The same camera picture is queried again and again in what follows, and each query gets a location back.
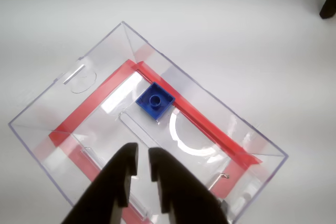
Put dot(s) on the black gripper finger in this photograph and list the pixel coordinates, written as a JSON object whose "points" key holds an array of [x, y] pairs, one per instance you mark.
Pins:
{"points": [[110, 187], [183, 192]]}

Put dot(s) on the blue lego brick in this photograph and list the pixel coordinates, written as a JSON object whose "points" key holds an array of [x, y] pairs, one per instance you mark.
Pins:
{"points": [[157, 108]]}

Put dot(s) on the transparent plastic box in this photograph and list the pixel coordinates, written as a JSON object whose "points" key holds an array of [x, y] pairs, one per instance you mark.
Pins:
{"points": [[78, 119]]}

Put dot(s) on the dark stand leg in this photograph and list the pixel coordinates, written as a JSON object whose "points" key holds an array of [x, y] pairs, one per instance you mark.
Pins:
{"points": [[329, 6]]}

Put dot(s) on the red tape frame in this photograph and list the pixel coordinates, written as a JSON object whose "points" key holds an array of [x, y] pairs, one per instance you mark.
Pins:
{"points": [[199, 123]]}

